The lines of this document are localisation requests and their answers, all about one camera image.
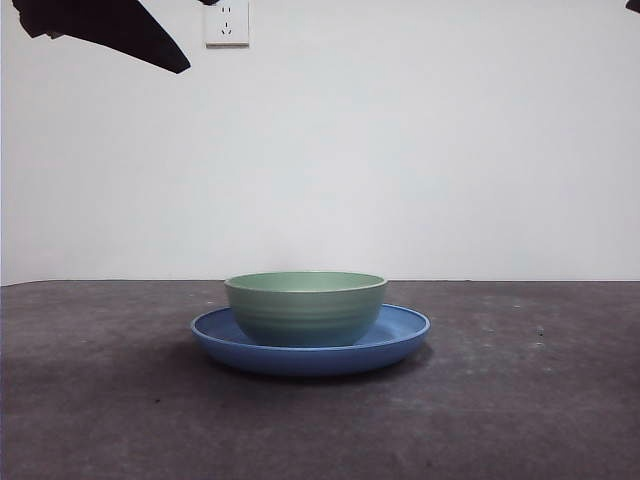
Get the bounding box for blue plate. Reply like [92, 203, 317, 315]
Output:
[189, 303, 432, 377]

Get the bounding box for white wall socket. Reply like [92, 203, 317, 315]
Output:
[204, 0, 251, 49]

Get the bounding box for green bowl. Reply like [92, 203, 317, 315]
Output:
[223, 271, 389, 347]

